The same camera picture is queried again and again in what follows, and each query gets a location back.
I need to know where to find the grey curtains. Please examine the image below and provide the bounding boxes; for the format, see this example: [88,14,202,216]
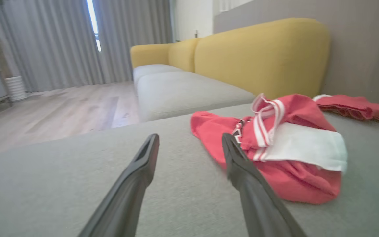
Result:
[0,0,174,93]

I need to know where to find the narrow yellow sofa backrest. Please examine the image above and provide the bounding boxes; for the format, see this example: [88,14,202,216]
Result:
[168,38,200,73]

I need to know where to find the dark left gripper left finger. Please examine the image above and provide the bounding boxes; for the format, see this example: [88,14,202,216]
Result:
[77,133,160,237]

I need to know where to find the red shorts white trim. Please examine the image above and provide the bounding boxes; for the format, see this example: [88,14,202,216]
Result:
[313,94,379,124]

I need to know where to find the large grey sofa seat cushion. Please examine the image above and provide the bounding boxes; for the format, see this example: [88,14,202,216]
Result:
[0,71,379,237]

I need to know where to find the yellow sofa armrest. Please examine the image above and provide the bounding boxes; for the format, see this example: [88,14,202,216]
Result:
[129,43,174,69]

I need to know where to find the red white basketball jersey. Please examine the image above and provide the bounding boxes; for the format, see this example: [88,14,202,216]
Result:
[190,93,348,205]

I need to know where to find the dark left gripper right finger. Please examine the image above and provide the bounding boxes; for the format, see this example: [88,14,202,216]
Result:
[221,133,308,237]

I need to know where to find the white ribbed cylinder appliance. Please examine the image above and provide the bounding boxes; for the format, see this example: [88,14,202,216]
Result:
[4,76,28,102]

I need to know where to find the wide yellow sofa backrest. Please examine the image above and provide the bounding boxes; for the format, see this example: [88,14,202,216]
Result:
[194,17,331,100]

